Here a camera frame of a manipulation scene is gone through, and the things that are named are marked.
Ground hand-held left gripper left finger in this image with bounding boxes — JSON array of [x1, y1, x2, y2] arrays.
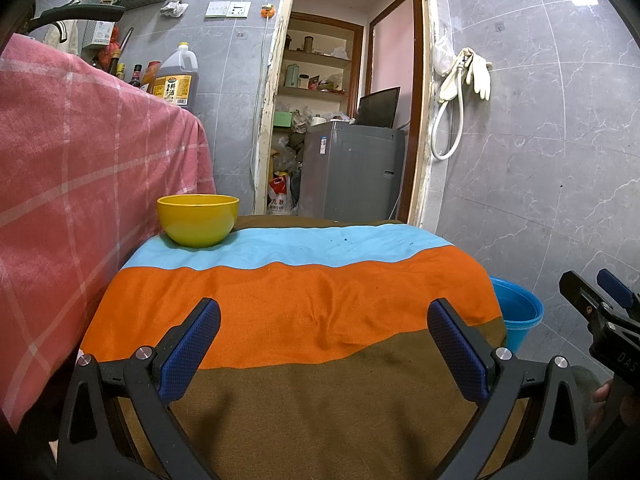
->
[[56, 297, 222, 480]]

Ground person's right hand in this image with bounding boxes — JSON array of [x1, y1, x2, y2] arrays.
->
[[591, 379, 617, 405]]

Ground pile of plastic bags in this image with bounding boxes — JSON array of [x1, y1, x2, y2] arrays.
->
[[271, 134, 303, 176]]

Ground black monitor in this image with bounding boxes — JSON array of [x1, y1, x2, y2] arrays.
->
[[355, 86, 401, 129]]

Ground blue orange brown striped cloth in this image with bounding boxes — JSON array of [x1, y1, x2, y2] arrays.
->
[[80, 217, 508, 480]]

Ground white towel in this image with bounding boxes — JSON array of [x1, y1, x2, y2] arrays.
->
[[44, 19, 80, 56]]

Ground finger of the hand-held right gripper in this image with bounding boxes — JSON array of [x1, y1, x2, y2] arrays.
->
[[558, 270, 618, 326], [597, 268, 640, 321]]

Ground pink plaid cloth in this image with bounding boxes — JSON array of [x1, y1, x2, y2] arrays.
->
[[0, 32, 217, 433]]

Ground white red rice bag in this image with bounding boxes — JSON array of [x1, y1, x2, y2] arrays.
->
[[266, 172, 293, 216]]

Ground red plastic bag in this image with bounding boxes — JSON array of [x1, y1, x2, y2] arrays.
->
[[97, 27, 123, 73]]

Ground blue plastic bucket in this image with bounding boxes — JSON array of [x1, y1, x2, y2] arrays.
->
[[489, 276, 544, 356]]

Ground grey washing machine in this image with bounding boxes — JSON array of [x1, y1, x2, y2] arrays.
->
[[301, 121, 407, 223]]

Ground built-in wall shelves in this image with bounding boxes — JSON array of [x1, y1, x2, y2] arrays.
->
[[272, 12, 366, 123]]

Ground wooden door frame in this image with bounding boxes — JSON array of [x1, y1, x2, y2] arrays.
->
[[252, 0, 441, 228]]

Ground yellow bowl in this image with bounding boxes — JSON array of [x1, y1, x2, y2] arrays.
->
[[157, 194, 240, 248]]

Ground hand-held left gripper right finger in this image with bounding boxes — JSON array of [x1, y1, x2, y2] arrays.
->
[[426, 298, 588, 480]]

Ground metal utensil holder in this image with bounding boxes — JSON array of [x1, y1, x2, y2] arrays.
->
[[81, 20, 115, 51]]

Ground cream rubber gloves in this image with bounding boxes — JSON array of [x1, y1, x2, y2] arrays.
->
[[457, 47, 493, 100]]

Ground hanging white plastic bag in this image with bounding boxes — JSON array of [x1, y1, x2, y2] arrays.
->
[[432, 35, 456, 77]]

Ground steel utensil handle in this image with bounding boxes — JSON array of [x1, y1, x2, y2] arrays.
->
[[117, 27, 135, 63]]

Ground pink door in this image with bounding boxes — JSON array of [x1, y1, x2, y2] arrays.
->
[[369, 0, 416, 126]]

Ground large brown cooking wine jug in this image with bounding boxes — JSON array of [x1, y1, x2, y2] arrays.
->
[[151, 42, 199, 110]]

